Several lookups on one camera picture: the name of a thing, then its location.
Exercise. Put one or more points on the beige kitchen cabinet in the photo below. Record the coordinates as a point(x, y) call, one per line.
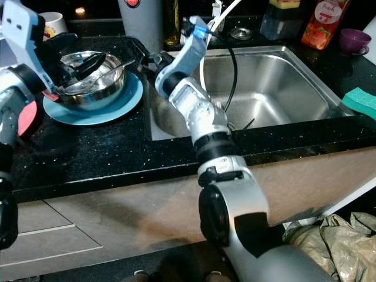
point(123, 211)

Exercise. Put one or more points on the olive oil bottle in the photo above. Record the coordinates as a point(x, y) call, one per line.
point(170, 23)

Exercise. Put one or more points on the yellow pink sponge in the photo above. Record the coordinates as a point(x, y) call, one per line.
point(283, 4)

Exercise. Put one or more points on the steel spoon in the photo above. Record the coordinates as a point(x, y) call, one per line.
point(120, 66)

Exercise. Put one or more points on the purple cup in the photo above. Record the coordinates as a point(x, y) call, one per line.
point(354, 42)

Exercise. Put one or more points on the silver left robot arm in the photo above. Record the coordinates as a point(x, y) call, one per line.
point(29, 79)

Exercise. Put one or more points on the light blue plate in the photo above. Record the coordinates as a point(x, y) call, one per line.
point(123, 106)

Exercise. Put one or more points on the grey thermos with red label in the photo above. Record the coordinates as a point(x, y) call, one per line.
point(141, 26)

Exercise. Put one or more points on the green sponge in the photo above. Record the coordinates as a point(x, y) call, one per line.
point(361, 103)

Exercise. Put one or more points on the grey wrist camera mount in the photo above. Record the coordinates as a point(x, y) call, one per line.
point(188, 53)
point(23, 23)

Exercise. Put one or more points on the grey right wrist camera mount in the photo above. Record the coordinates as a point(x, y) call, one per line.
point(188, 53)

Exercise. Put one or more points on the chrome faucet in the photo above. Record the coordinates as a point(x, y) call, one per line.
point(217, 12)

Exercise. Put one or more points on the steel fork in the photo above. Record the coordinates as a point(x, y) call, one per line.
point(220, 104)

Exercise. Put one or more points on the stainless steel bowl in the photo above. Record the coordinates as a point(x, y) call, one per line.
point(100, 94)

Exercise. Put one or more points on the olive green bag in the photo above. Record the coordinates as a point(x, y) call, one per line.
point(341, 241)

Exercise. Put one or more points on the black chopstick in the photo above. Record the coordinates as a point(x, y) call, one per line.
point(247, 123)

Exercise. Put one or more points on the white printed mug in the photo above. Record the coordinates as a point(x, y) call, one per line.
point(56, 24)

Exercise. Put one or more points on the stainless steel sink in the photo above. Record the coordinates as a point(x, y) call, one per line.
point(282, 88)

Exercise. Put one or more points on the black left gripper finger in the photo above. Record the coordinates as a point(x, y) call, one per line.
point(88, 66)

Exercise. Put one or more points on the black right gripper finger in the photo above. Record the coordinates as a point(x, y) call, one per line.
point(141, 48)

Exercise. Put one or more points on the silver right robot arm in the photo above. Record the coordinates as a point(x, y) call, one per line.
point(205, 111)

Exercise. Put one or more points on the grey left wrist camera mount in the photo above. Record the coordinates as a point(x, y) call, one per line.
point(23, 23)

